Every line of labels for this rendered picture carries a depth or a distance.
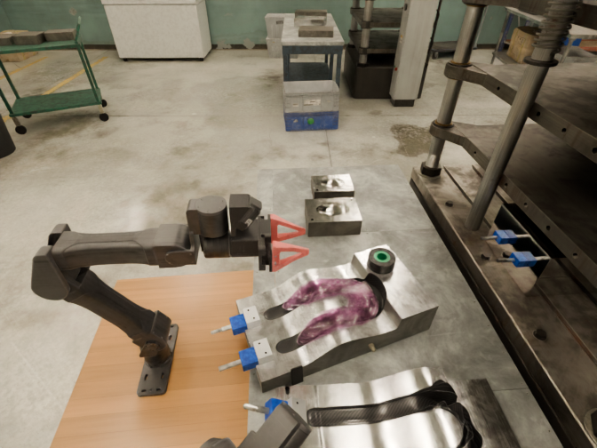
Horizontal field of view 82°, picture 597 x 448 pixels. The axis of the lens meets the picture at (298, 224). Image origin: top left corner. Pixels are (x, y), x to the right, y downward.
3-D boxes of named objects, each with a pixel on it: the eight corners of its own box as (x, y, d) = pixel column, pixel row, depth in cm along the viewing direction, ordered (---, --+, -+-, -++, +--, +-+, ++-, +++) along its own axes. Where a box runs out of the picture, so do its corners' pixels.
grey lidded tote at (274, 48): (266, 58, 627) (265, 39, 606) (268, 52, 659) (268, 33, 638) (299, 59, 624) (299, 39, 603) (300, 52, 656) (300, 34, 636)
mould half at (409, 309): (262, 393, 85) (259, 371, 78) (237, 311, 104) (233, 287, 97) (429, 329, 99) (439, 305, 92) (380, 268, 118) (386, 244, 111)
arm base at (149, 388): (172, 308, 96) (147, 310, 95) (157, 379, 80) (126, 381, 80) (179, 324, 101) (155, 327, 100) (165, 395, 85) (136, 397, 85)
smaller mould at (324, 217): (307, 236, 130) (307, 222, 126) (304, 212, 142) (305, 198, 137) (360, 235, 131) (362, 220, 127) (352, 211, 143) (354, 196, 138)
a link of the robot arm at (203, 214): (228, 189, 67) (163, 189, 65) (225, 216, 60) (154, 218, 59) (232, 234, 74) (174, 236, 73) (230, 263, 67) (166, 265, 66)
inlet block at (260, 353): (222, 384, 84) (218, 372, 81) (218, 365, 88) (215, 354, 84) (273, 365, 88) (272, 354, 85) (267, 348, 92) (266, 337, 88)
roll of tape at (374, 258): (385, 278, 100) (386, 270, 97) (362, 265, 104) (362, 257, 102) (398, 264, 104) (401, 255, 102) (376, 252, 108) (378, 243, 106)
